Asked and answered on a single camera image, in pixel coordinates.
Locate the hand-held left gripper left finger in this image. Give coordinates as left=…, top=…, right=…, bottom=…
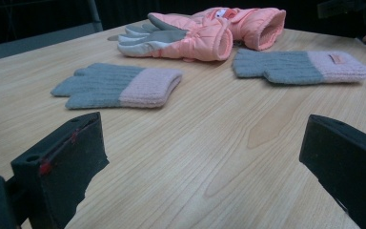
left=10, top=111, right=110, bottom=229

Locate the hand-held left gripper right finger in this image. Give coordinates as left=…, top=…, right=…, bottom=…
left=299, top=114, right=366, bottom=229

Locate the grey and pink knit glove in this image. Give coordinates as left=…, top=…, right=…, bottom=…
left=232, top=48, right=366, bottom=86
left=50, top=62, right=183, bottom=111

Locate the pink padded glove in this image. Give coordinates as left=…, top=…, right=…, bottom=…
left=191, top=7, right=287, bottom=52
left=107, top=12, right=234, bottom=62

